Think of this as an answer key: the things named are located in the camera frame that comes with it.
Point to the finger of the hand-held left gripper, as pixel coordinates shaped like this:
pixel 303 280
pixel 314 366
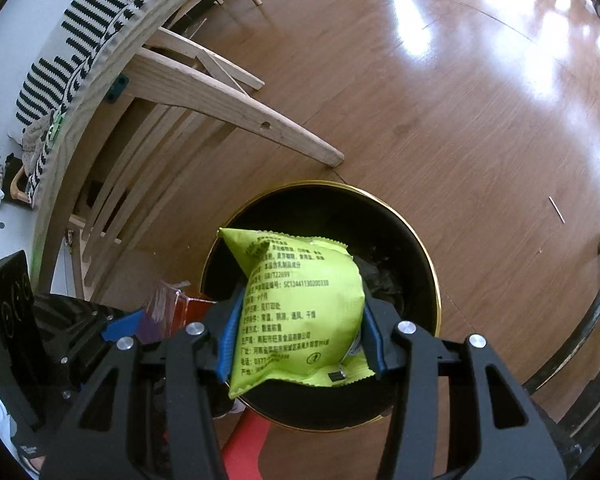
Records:
pixel 122 326

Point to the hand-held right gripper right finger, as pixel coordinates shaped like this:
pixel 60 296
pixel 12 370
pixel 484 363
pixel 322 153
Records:
pixel 372 340

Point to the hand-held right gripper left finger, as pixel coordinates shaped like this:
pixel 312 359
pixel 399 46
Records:
pixel 230 345

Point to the red cardboard box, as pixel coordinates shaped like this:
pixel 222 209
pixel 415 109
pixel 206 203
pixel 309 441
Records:
pixel 195 310

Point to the yellow-green snack bag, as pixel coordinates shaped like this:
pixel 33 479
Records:
pixel 300 310

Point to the black trash bin gold rim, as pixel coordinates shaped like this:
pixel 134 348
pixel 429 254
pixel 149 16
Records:
pixel 330 210

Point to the wooden slatted chair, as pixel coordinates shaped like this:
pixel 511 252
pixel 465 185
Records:
pixel 125 180

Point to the grey plush cloth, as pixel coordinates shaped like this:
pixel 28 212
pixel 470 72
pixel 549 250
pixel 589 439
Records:
pixel 35 140

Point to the black metal chair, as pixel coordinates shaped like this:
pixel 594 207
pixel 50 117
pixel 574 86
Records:
pixel 595 310

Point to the small thin stick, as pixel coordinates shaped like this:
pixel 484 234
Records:
pixel 556 209

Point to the black-white striped blanket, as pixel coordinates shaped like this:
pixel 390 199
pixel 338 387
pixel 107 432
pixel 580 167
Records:
pixel 87 20

